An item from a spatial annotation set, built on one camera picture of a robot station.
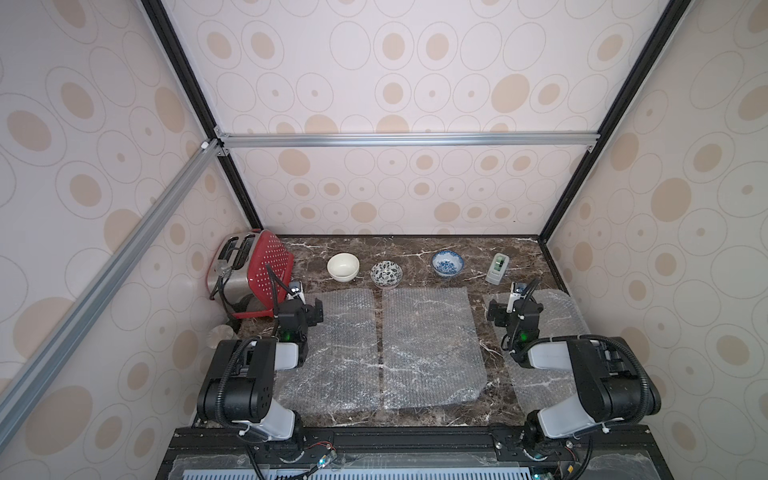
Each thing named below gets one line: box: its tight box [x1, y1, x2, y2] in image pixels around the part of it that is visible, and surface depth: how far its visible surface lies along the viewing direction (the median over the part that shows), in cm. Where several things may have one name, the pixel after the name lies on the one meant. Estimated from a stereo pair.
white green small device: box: [485, 252, 510, 285], surface depth 108 cm
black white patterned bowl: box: [370, 260, 403, 289], surface depth 108 cm
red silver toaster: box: [207, 230, 294, 319], surface depth 92 cm
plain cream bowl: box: [327, 252, 360, 283], surface depth 108 cm
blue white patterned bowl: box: [431, 250, 464, 276], surface depth 111 cm
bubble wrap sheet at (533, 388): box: [503, 351, 576, 415], surface depth 85 cm
